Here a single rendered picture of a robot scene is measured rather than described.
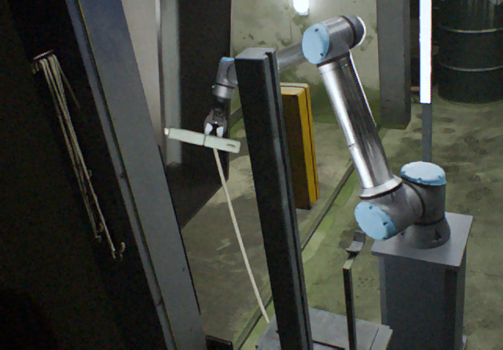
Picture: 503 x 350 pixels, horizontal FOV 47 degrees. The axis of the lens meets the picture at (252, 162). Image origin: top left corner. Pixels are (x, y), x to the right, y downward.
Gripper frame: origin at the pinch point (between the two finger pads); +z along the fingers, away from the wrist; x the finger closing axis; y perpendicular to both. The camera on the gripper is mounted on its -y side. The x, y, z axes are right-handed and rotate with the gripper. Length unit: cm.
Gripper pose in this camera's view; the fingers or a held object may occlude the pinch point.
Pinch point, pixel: (211, 142)
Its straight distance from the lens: 248.2
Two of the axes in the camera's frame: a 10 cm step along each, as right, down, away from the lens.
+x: -9.6, -2.3, -1.3
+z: -2.5, 9.6, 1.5
